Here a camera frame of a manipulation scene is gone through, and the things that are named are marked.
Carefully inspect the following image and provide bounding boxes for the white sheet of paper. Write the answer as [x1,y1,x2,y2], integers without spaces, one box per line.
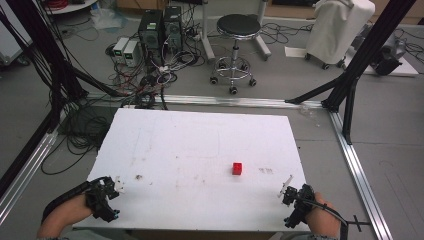
[284,45,309,60]

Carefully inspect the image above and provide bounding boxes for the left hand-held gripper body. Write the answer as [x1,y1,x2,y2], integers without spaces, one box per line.
[84,176,121,224]

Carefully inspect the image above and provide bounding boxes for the black frame post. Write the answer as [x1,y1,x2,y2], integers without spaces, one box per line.
[284,0,418,146]
[0,0,129,201]

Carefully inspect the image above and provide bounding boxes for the tangle of floor cables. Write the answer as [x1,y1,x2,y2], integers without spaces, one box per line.
[104,31,208,111]

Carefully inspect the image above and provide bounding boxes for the black computer tower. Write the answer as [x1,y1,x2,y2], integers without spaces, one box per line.
[162,5,184,55]
[137,9,165,67]

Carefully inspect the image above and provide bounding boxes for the white covered cart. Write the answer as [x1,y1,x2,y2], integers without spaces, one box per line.
[304,0,377,71]

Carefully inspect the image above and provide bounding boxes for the clear plastic bag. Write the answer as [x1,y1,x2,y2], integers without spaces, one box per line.
[89,5,129,32]

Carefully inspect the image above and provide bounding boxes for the black round stool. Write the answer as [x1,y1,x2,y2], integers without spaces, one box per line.
[209,13,263,96]

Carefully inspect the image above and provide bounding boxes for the black hand strap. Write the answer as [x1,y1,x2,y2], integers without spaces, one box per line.
[41,180,92,224]

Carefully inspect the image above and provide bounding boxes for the aluminium floor rail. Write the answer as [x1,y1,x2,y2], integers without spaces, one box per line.
[0,111,68,226]
[328,110,395,240]
[84,92,326,110]

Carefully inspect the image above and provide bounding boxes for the white floor board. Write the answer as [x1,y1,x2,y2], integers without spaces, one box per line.
[342,52,420,78]

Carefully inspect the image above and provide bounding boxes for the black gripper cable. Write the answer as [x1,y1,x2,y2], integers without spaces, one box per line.
[308,199,372,240]

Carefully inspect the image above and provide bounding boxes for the white table leg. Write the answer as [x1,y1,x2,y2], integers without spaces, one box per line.
[199,0,217,63]
[253,0,273,62]

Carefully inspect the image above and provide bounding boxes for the round white table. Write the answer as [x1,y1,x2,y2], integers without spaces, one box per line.
[42,0,100,16]

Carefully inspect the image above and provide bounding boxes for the white power supply box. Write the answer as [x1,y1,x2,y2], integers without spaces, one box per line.
[112,36,130,64]
[122,39,140,68]

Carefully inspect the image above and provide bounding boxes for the grey and black device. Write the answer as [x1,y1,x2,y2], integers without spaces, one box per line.
[373,32,408,77]

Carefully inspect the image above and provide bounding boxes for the white cabinet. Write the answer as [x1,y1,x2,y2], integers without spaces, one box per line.
[0,8,34,67]

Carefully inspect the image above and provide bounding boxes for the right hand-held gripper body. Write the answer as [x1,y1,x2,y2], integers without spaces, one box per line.
[281,183,316,230]

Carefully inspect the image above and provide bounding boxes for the black floor cables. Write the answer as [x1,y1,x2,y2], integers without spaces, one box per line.
[40,104,116,177]

